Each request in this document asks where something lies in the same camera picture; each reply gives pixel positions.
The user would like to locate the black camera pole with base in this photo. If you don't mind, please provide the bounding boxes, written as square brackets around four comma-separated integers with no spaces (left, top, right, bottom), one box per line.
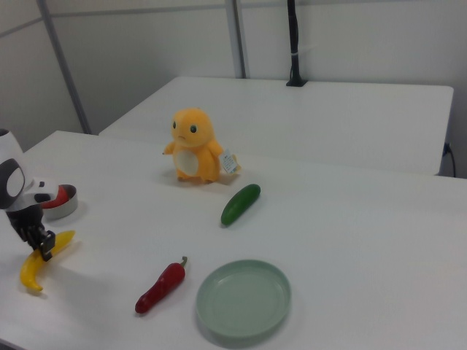
[285,0,309,88]

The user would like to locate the green cucumber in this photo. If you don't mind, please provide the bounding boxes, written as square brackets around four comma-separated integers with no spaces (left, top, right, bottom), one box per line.
[220,183,262,228]

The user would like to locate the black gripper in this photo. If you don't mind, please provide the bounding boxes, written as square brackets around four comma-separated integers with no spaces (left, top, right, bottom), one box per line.
[4,203,56,263]

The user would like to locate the pale green plastic plate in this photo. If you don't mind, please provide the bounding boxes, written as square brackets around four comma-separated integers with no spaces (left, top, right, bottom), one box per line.
[195,258,293,338]

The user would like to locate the red chili pepper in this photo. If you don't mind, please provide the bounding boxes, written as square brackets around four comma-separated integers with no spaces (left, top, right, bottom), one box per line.
[134,255,189,315]

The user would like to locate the red apple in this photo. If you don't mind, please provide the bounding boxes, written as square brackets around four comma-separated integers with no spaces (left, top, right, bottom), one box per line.
[42,185,69,209]

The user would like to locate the orange plush dinosaur toy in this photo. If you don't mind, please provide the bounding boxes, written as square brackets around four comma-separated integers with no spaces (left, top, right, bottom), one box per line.
[161,106,243,185]

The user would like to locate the round metal bowl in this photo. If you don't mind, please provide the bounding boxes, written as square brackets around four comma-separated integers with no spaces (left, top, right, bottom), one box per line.
[41,183,79,221]

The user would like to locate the yellow banana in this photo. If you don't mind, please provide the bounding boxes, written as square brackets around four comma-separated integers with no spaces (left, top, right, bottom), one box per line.
[19,230,77,293]

